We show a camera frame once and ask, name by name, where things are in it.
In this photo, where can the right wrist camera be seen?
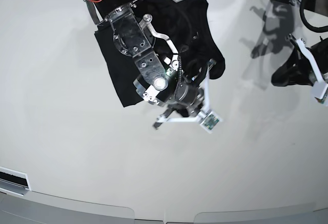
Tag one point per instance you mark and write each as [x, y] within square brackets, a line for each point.
[210, 121]

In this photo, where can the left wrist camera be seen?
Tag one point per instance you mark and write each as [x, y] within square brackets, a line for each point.
[319, 92]

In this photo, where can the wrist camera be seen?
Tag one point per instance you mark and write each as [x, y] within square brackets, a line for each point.
[210, 121]
[319, 92]

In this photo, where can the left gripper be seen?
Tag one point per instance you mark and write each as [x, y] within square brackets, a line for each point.
[305, 66]

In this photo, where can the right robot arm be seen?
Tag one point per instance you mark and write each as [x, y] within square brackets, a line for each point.
[161, 52]

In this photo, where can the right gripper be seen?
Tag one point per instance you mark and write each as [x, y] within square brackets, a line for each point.
[188, 98]

